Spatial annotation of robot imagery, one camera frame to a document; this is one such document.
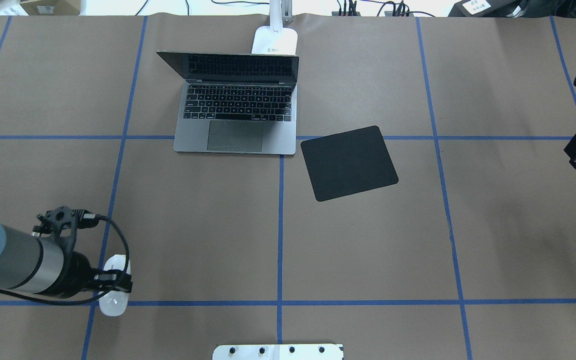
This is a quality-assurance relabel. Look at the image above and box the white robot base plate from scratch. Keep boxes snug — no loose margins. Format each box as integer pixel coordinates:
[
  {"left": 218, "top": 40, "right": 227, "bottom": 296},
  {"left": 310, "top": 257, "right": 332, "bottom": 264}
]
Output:
[{"left": 211, "top": 343, "right": 345, "bottom": 360}]

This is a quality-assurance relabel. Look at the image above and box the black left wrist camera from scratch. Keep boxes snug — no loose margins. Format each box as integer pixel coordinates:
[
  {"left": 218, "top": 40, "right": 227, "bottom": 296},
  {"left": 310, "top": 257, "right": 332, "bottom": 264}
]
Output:
[{"left": 30, "top": 206, "right": 101, "bottom": 253}]

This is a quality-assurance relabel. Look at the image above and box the black mouse pad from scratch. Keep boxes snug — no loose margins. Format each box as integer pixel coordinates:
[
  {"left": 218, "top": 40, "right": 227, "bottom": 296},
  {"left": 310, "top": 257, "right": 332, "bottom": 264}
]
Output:
[{"left": 300, "top": 125, "right": 400, "bottom": 202}]

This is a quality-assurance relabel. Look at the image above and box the grey laptop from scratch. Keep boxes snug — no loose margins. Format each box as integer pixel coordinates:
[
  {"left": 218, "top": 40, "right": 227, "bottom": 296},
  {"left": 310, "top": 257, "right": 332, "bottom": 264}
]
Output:
[{"left": 157, "top": 50, "right": 300, "bottom": 156}]

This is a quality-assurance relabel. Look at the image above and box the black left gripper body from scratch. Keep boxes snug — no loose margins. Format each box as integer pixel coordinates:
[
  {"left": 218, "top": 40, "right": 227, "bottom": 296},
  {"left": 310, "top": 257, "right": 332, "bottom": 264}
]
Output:
[{"left": 58, "top": 251, "right": 96, "bottom": 299}]

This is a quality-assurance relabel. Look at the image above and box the black usb hub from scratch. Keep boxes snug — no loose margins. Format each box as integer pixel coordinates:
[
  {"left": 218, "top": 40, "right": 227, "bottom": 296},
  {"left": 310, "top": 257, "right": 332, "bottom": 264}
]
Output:
[{"left": 331, "top": 0, "right": 361, "bottom": 18}]

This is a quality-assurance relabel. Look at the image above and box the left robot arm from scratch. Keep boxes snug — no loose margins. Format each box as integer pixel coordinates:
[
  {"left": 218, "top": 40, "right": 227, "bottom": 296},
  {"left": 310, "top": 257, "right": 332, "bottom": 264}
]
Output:
[{"left": 0, "top": 206, "right": 133, "bottom": 306}]

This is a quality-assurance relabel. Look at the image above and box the cardboard box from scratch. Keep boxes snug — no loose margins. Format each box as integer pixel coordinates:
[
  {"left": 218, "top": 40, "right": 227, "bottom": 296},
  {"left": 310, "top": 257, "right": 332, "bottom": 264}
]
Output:
[{"left": 19, "top": 0, "right": 82, "bottom": 16}]

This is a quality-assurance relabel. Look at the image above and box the black box with label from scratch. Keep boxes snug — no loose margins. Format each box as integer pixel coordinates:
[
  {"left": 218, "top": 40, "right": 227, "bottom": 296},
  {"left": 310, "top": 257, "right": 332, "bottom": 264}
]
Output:
[{"left": 448, "top": 0, "right": 521, "bottom": 18}]

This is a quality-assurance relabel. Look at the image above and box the white computer mouse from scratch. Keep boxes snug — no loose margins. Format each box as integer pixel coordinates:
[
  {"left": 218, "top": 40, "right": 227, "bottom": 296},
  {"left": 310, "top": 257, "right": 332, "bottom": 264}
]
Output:
[{"left": 98, "top": 254, "right": 131, "bottom": 317}]

